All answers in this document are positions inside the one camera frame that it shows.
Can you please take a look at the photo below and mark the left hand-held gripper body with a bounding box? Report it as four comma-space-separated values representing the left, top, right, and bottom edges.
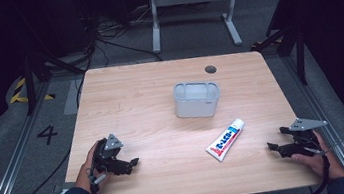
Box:
89, 132, 129, 180

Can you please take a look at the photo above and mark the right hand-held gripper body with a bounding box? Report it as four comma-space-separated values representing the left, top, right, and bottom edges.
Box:
287, 114, 333, 158

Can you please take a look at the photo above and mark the person's left hand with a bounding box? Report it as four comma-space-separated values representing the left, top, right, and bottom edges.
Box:
70, 139, 114, 194

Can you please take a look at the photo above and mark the person's right hand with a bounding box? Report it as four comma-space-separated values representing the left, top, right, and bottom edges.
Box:
287, 126, 344, 186

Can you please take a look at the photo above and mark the white toothpaste tube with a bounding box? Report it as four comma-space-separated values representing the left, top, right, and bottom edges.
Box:
202, 117, 251, 165

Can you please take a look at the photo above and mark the black metal stand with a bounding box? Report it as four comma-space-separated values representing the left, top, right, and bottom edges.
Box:
17, 44, 91, 117
249, 20, 312, 93

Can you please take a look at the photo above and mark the grey plastic container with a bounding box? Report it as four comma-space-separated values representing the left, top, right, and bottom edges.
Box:
170, 77, 225, 123

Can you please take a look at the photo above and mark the yellow black floor tape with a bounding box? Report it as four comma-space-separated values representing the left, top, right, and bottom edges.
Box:
5, 73, 57, 106

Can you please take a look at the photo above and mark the right hand-held gripper cable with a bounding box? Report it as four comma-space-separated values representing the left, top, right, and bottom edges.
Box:
301, 143, 336, 194

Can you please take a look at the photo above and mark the grey table cable grommet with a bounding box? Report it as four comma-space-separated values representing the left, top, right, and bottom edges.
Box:
203, 64, 218, 75

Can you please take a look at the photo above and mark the tangle of black cables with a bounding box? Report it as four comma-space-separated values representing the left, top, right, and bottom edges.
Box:
62, 0, 169, 109

